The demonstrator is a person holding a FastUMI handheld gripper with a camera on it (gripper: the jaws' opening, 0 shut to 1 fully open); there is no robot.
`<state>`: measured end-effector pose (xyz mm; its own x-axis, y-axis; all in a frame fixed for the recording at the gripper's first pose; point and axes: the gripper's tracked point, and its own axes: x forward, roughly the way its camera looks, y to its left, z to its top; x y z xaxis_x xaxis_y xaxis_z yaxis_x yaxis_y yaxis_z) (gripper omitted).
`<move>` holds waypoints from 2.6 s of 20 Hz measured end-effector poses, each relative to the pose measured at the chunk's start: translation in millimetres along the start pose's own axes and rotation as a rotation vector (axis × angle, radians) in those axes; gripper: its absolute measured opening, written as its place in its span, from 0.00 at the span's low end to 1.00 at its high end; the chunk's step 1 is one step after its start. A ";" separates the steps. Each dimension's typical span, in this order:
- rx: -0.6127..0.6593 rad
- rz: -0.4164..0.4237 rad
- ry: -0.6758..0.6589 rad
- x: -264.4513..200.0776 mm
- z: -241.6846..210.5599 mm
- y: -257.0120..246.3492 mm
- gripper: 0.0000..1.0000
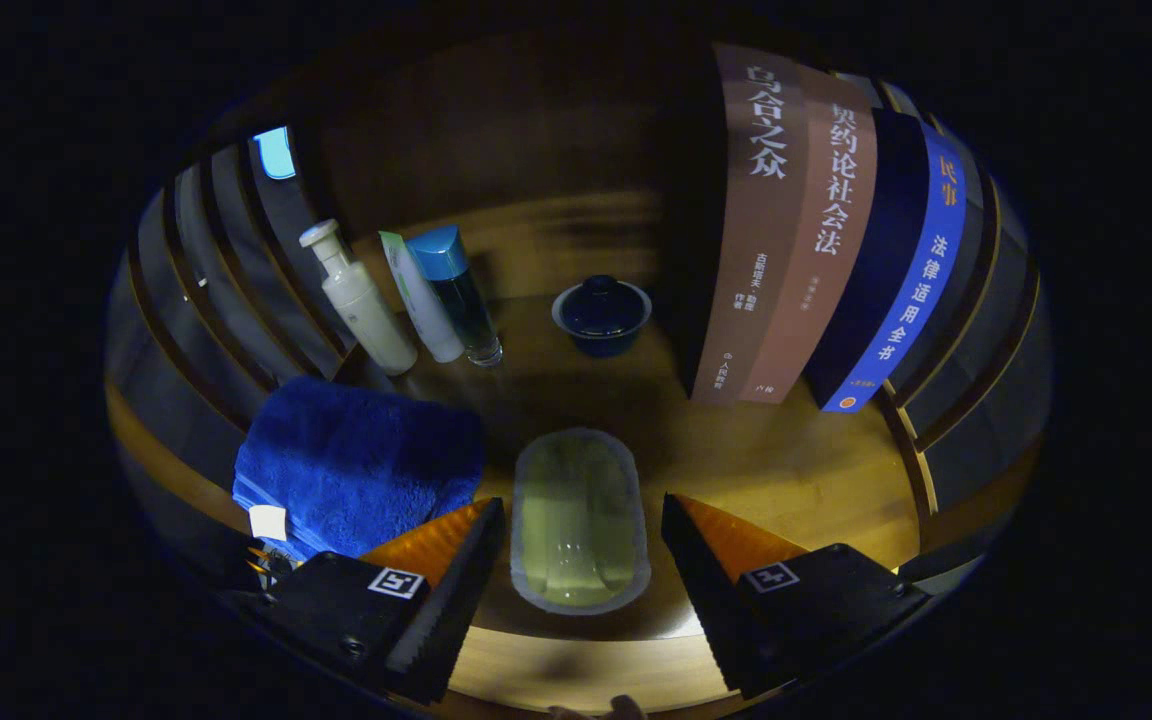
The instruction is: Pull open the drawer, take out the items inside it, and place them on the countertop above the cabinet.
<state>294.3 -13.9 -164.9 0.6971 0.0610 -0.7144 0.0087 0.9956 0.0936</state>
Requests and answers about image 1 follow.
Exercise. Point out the blue book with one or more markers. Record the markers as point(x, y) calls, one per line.
point(911, 300)

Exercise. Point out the dark brown book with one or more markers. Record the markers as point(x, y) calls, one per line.
point(756, 250)

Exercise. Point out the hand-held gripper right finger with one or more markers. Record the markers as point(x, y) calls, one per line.
point(711, 610)

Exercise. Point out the blue folded towel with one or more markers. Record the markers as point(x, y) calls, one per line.
point(356, 460)

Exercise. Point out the wooden countertop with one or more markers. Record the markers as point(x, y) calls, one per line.
point(766, 460)

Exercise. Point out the dark blue lidded teacup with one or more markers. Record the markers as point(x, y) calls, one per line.
point(601, 310)

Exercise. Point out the reddish brown book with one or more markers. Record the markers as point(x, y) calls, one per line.
point(826, 280)

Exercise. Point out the wooden cabinet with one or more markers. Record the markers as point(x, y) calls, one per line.
point(496, 130)

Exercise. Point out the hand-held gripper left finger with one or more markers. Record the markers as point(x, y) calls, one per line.
point(461, 610)

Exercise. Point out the teal capped bottle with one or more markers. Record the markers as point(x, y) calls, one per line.
point(461, 300)

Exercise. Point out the white and green tube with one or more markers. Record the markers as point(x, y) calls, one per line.
point(426, 305)

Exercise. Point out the white pump bottle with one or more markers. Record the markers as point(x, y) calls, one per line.
point(366, 310)

